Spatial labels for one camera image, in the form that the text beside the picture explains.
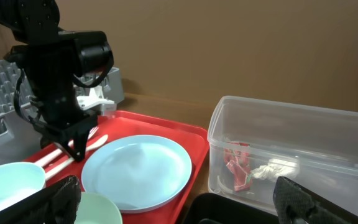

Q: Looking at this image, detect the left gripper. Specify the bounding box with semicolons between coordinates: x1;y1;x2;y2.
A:
26;71;97;162

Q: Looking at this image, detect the green bowl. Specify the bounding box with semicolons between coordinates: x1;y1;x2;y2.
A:
74;192;123;224

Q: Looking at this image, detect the grey dishwasher rack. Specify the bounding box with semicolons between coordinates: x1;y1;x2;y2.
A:
0;60;124;165

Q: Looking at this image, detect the red snack wrapper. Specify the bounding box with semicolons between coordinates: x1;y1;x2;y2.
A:
223;148;253;192

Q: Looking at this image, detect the white tissue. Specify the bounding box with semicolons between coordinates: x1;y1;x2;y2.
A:
251;159;300;182

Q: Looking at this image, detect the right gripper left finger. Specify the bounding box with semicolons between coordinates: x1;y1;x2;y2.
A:
0;175;81;224

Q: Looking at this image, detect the black waste tray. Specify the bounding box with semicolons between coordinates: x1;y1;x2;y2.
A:
182;193;279;224

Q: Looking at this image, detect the light blue plate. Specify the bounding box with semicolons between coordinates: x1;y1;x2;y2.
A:
81;135;193;213

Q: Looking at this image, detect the light blue bowl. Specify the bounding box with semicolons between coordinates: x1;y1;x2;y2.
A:
0;162;45;211

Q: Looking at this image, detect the clear plastic bin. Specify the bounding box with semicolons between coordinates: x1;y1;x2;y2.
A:
208;96;358;216

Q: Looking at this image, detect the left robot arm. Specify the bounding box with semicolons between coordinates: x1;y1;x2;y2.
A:
0;0;114;162

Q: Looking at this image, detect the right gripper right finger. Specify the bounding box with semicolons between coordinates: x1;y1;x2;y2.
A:
273;176;358;224

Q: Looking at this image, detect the cream plastic spoon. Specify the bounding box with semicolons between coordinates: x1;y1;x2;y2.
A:
45;134;109;181

